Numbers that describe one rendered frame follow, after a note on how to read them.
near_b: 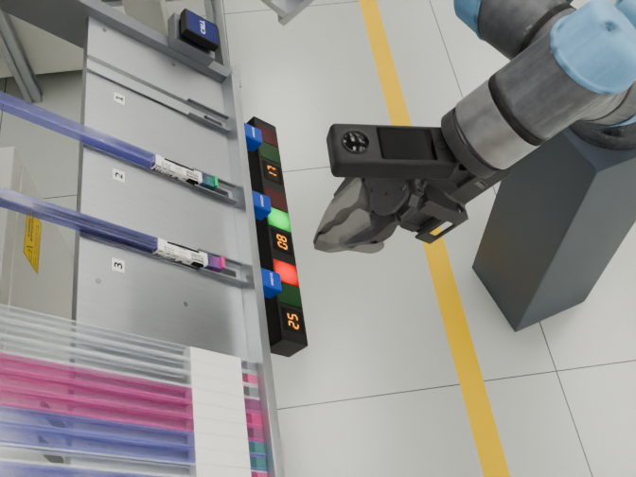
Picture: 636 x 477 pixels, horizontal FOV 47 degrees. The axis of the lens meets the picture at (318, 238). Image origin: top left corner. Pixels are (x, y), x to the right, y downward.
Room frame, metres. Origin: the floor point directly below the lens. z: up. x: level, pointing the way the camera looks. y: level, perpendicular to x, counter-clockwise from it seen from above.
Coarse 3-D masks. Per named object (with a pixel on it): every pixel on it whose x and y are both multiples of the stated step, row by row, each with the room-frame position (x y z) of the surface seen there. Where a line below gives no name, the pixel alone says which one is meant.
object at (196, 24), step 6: (192, 18) 0.74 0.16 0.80; (198, 18) 0.74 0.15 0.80; (192, 24) 0.72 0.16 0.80; (198, 24) 0.73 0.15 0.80; (204, 24) 0.74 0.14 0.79; (210, 24) 0.75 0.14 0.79; (198, 30) 0.72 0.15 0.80; (204, 30) 0.73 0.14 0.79; (210, 30) 0.73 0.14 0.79; (216, 30) 0.74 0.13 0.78; (204, 36) 0.72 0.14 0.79; (210, 36) 0.72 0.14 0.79; (216, 36) 0.73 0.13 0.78; (216, 42) 0.72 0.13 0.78
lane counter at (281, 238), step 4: (272, 232) 0.50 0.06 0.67; (276, 232) 0.51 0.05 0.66; (280, 232) 0.51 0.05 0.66; (272, 236) 0.50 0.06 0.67; (276, 236) 0.50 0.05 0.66; (280, 236) 0.50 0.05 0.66; (284, 236) 0.51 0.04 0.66; (288, 236) 0.51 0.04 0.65; (276, 240) 0.49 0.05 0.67; (280, 240) 0.50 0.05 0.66; (284, 240) 0.50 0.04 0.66; (288, 240) 0.50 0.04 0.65; (276, 244) 0.49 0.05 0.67; (280, 244) 0.49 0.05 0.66; (284, 244) 0.49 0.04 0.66; (288, 244) 0.50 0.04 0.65; (276, 248) 0.48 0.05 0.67; (280, 248) 0.48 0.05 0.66; (284, 248) 0.49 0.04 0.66; (288, 248) 0.49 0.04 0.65; (284, 252) 0.48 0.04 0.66; (288, 252) 0.48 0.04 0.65
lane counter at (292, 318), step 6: (282, 312) 0.39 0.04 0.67; (288, 312) 0.40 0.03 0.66; (294, 312) 0.40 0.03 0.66; (300, 312) 0.40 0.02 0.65; (282, 318) 0.38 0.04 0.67; (288, 318) 0.39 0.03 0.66; (294, 318) 0.39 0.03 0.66; (300, 318) 0.39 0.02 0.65; (288, 324) 0.38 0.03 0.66; (294, 324) 0.38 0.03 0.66; (300, 324) 0.39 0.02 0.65; (288, 330) 0.37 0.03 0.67; (294, 330) 0.37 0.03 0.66; (300, 330) 0.38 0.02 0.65
